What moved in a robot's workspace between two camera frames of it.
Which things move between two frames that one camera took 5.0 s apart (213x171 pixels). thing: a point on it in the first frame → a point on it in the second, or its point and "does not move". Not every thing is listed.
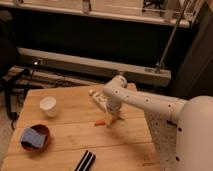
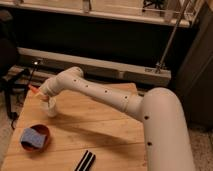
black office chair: (10, 75) does not move
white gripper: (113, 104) → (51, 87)
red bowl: (41, 130) does not move
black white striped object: (86, 162) does not move
